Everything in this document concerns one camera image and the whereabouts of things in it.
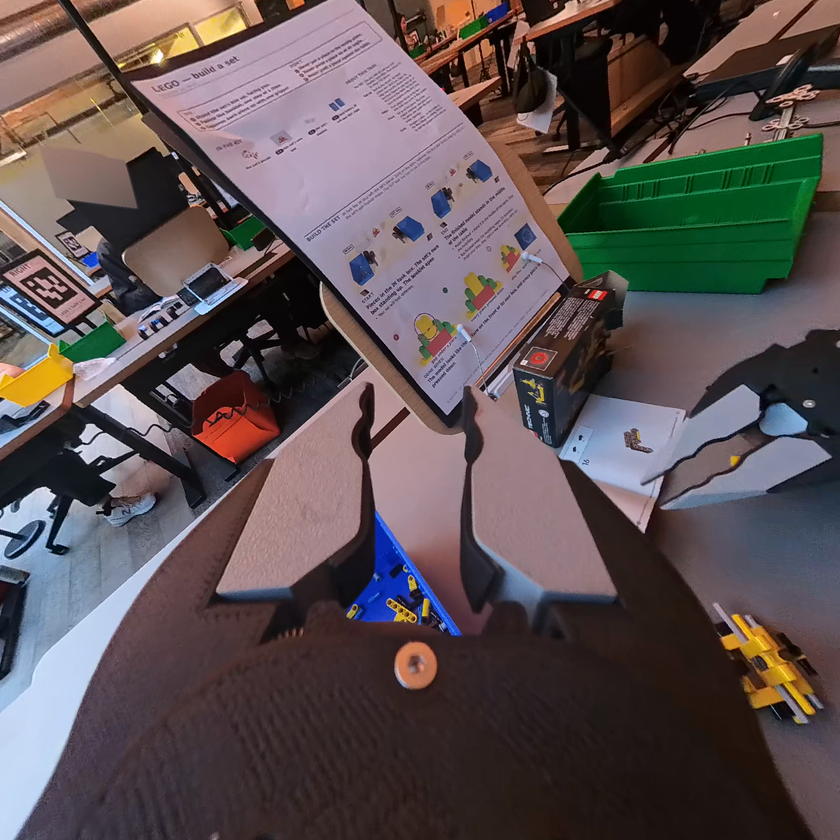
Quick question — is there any white instruction booklet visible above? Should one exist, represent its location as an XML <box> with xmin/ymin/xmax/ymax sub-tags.
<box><xmin>558</xmin><ymin>394</ymin><xmax>687</xmax><ymax>532</ymax></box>

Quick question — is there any yellow plastic bin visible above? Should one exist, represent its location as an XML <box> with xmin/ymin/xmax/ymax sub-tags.
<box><xmin>0</xmin><ymin>344</ymin><xmax>74</xmax><ymax>408</ymax></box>

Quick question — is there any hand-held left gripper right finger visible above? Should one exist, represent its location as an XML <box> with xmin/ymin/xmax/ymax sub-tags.
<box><xmin>459</xmin><ymin>386</ymin><xmax>619</xmax><ymax>615</ymax></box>

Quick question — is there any black office chair base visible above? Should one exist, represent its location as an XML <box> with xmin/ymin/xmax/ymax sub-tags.
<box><xmin>0</xmin><ymin>453</ymin><xmax>112</xmax><ymax>560</ymax></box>

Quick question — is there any small green bin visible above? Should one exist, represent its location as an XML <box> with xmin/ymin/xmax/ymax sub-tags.
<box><xmin>59</xmin><ymin>322</ymin><xmax>126</xmax><ymax>364</ymax></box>

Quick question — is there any black monitor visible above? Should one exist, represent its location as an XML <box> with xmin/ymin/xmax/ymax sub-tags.
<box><xmin>750</xmin><ymin>42</ymin><xmax>823</xmax><ymax>123</ymax></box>

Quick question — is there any printed tag sign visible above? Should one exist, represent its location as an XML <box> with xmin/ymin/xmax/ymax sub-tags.
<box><xmin>0</xmin><ymin>249</ymin><xmax>102</xmax><ymax>337</ymax></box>

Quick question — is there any white clip cord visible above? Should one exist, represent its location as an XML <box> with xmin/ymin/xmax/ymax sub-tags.
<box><xmin>456</xmin><ymin>252</ymin><xmax>572</xmax><ymax>396</ymax></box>

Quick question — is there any blue parts box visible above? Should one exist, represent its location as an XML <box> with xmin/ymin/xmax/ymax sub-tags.
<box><xmin>346</xmin><ymin>512</ymin><xmax>462</xmax><ymax>637</ymax></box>

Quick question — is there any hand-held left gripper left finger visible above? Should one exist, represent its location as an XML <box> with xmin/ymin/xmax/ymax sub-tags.
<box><xmin>215</xmin><ymin>382</ymin><xmax>376</xmax><ymax>601</ymax></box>

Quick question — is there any tablet device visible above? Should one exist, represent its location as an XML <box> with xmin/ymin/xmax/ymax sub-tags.
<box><xmin>180</xmin><ymin>262</ymin><xmax>241</xmax><ymax>307</ymax></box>

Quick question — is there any yellow black lego model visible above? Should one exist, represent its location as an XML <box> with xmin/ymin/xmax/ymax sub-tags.
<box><xmin>712</xmin><ymin>604</ymin><xmax>825</xmax><ymax>724</ymax></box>

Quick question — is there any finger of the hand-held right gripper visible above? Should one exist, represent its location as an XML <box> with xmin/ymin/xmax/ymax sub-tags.
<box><xmin>658</xmin><ymin>434</ymin><xmax>840</xmax><ymax>511</ymax></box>
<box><xmin>640</xmin><ymin>384</ymin><xmax>767</xmax><ymax>487</ymax></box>

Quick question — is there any green plastic bin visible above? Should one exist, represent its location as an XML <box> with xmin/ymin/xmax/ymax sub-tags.
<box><xmin>563</xmin><ymin>180</ymin><xmax>821</xmax><ymax>263</ymax></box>
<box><xmin>558</xmin><ymin>134</ymin><xmax>824</xmax><ymax>234</ymax></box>
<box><xmin>567</xmin><ymin>220</ymin><xmax>816</xmax><ymax>296</ymax></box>

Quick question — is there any beige chair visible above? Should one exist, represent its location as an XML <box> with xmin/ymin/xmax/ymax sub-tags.
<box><xmin>123</xmin><ymin>206</ymin><xmax>232</xmax><ymax>294</ymax></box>

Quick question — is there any black lego box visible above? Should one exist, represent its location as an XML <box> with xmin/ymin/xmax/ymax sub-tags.
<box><xmin>512</xmin><ymin>270</ymin><xmax>630</xmax><ymax>449</ymax></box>

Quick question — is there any white sneaker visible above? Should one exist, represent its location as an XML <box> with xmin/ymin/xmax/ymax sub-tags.
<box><xmin>101</xmin><ymin>492</ymin><xmax>158</xmax><ymax>528</ymax></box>

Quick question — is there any pile of small lego pieces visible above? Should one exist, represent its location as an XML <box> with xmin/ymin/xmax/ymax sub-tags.
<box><xmin>348</xmin><ymin>564</ymin><xmax>455</xmax><ymax>635</ymax></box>

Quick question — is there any white desk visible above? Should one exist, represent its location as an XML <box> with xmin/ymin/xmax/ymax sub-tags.
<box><xmin>72</xmin><ymin>239</ymin><xmax>296</xmax><ymax>409</ymax></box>

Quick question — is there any dark backpack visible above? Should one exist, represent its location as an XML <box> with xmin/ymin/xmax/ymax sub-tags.
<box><xmin>512</xmin><ymin>39</ymin><xmax>559</xmax><ymax>116</ymax></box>

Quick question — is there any orange bag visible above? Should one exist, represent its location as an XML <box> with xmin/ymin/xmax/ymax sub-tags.
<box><xmin>192</xmin><ymin>371</ymin><xmax>282</xmax><ymax>466</ymax></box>

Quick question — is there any printed instruction sheet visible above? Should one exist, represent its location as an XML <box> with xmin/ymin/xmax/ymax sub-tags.
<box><xmin>128</xmin><ymin>0</ymin><xmax>573</xmax><ymax>418</ymax></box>

